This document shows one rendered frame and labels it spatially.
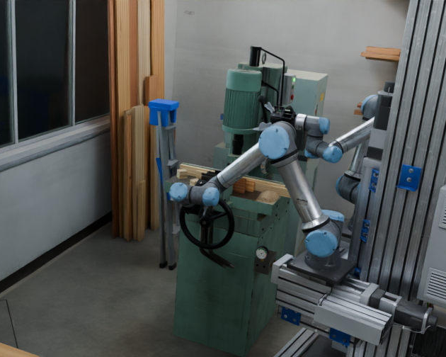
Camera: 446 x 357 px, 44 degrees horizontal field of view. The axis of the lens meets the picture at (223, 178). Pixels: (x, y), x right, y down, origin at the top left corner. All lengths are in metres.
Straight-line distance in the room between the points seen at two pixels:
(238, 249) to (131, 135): 1.61
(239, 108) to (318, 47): 2.36
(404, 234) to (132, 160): 2.42
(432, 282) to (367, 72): 2.94
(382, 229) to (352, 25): 2.89
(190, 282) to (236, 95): 1.04
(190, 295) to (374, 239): 1.15
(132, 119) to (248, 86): 1.56
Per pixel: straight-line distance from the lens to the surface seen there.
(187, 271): 3.03
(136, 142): 4.17
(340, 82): 5.02
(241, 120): 2.76
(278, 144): 2.04
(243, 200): 2.76
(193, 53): 5.33
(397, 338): 2.53
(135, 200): 4.27
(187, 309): 3.14
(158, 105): 3.67
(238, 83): 2.73
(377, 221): 2.38
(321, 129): 2.58
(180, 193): 2.24
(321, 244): 2.12
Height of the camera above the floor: 1.81
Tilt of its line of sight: 17 degrees down
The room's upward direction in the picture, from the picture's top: 5 degrees clockwise
